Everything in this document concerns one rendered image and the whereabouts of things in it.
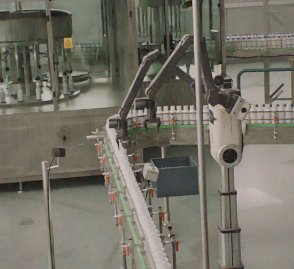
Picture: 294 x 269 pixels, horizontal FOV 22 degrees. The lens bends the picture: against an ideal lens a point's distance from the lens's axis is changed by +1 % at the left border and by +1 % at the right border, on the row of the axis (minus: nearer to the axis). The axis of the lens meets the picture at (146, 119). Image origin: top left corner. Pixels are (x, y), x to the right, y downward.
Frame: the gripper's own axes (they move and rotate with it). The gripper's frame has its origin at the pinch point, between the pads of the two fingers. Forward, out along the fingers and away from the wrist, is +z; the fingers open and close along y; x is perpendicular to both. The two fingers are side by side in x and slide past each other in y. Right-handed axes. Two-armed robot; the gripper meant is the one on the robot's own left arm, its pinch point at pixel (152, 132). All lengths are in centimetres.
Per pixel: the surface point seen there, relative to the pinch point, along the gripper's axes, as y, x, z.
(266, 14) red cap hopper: 264, 671, -33
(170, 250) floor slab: 32, 171, 138
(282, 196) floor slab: 169, 295, 137
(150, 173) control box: 0.4, 21.5, 30.6
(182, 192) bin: 31, 86, 63
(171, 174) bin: 24, 86, 49
